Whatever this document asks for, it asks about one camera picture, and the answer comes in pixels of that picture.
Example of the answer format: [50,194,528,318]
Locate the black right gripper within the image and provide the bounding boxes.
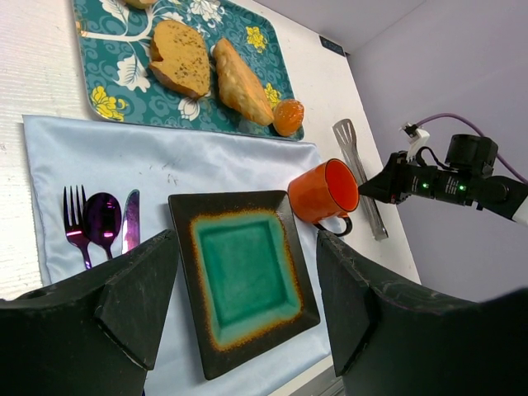
[358,134,509,206]

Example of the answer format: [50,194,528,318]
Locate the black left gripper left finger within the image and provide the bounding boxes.
[1,230,178,395]

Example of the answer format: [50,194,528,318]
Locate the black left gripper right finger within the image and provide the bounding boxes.
[316,231,527,395]

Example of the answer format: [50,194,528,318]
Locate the metal serving tongs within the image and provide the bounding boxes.
[332,119,389,241]

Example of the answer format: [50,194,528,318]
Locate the sesame round bun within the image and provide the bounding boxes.
[273,99,304,137]

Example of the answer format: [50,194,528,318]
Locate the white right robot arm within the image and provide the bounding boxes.
[358,134,527,225]

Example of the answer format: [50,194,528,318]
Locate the long golden bread roll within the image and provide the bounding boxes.
[213,38,274,126]

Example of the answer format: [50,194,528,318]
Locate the brown bread slice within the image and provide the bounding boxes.
[148,20,210,100]

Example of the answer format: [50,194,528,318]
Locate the orange mug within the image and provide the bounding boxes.
[288,158,360,238]

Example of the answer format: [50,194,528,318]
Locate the purple fork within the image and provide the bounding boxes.
[63,186,92,270]

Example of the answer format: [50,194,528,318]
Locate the purple knife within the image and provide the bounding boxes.
[121,189,140,254]

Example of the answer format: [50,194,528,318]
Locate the square black teal plate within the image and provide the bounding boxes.
[168,190,320,380]

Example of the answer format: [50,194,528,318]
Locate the right blue table label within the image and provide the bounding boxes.
[319,35,347,57]

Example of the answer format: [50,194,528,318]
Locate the teal floral tray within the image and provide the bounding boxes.
[72,1,294,138]

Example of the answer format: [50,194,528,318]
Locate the small round bun top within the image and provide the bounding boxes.
[125,0,157,10]

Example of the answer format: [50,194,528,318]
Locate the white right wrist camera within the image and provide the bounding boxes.
[401,123,430,163]

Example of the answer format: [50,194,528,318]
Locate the aluminium table frame rail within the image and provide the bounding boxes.
[271,356,345,395]

